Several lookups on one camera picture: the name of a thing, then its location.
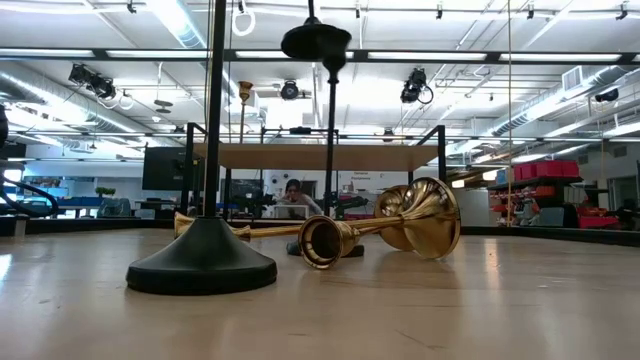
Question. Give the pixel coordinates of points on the black hanging camera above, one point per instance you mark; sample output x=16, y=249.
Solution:
x=92, y=82
x=289, y=90
x=414, y=85
x=606, y=95

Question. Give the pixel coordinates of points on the black background robot arm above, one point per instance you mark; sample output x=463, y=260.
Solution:
x=250, y=202
x=350, y=202

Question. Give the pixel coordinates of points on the red storage bin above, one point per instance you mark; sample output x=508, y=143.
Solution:
x=597, y=221

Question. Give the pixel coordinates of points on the black wall monitor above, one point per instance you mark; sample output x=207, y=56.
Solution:
x=165, y=167

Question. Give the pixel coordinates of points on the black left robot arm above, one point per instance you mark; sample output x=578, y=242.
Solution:
x=2, y=125

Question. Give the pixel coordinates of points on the black candlestick holder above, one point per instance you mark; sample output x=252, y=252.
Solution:
x=330, y=150
x=200, y=260
x=315, y=40

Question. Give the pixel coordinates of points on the dark shelf red bins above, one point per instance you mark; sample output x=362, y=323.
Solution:
x=545, y=170

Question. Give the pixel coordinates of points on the wooden shelf black metal frame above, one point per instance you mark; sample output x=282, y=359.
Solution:
x=315, y=157

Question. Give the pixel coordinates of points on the small green background plant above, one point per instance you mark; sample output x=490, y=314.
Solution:
x=105, y=191

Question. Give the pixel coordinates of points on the person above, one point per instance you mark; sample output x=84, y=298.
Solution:
x=300, y=200

